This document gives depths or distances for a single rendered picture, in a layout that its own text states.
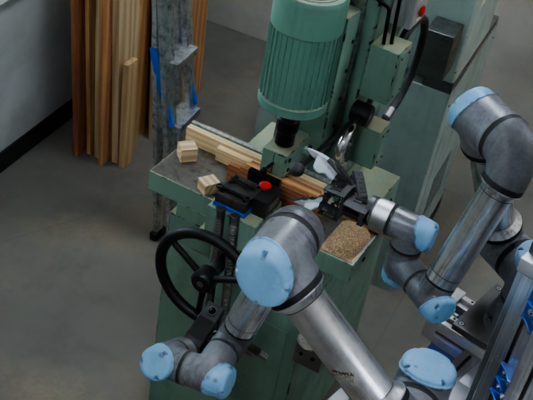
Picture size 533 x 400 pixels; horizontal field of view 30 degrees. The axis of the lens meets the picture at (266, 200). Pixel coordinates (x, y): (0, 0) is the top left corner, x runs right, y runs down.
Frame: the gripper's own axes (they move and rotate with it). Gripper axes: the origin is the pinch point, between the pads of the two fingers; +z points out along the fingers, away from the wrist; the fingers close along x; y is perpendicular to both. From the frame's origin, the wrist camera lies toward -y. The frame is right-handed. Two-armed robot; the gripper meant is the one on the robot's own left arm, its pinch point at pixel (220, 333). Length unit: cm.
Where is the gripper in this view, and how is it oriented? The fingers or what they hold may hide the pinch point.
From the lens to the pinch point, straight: 243.5
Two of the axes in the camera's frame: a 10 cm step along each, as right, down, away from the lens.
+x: 8.7, 3.9, -3.1
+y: -3.7, 9.2, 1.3
